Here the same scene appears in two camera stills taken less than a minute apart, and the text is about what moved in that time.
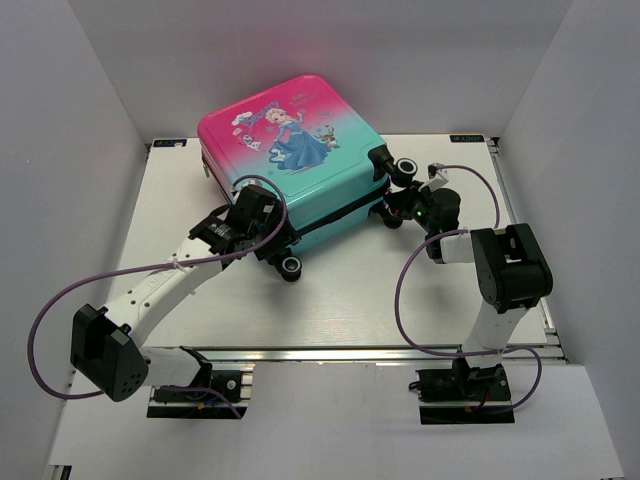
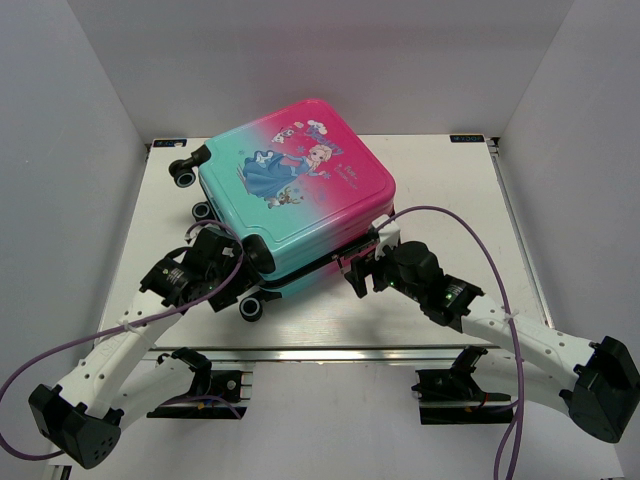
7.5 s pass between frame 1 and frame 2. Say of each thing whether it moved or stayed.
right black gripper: moved
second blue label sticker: stayed
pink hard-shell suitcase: moved
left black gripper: moved
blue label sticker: stayed
